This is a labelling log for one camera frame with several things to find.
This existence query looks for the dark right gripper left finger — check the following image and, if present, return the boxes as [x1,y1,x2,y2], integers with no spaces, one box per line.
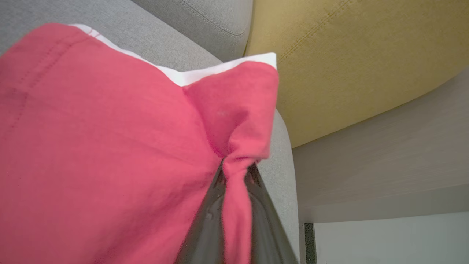
[176,161,228,264]

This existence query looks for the red Bulls jersey white sleeves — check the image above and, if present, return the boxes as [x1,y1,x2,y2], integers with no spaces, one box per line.
[0,22,280,264]

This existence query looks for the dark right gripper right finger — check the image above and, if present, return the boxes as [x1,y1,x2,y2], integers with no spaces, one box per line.
[245,163,298,264]

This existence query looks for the grey sofa seat cushion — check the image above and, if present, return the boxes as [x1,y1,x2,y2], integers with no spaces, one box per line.
[132,0,254,63]

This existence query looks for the wide yellow backrest cushion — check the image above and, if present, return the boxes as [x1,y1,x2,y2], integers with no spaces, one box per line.
[244,0,469,149]

